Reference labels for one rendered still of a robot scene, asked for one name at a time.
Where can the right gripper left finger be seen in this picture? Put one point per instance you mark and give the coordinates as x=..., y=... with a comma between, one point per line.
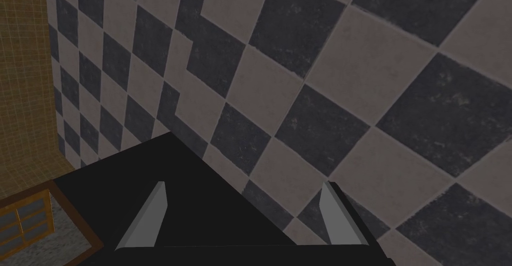
x=150, y=220

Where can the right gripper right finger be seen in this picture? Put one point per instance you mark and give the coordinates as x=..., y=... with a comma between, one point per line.
x=340, y=222

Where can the brown-framed window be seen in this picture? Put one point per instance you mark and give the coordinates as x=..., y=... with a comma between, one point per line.
x=24, y=222

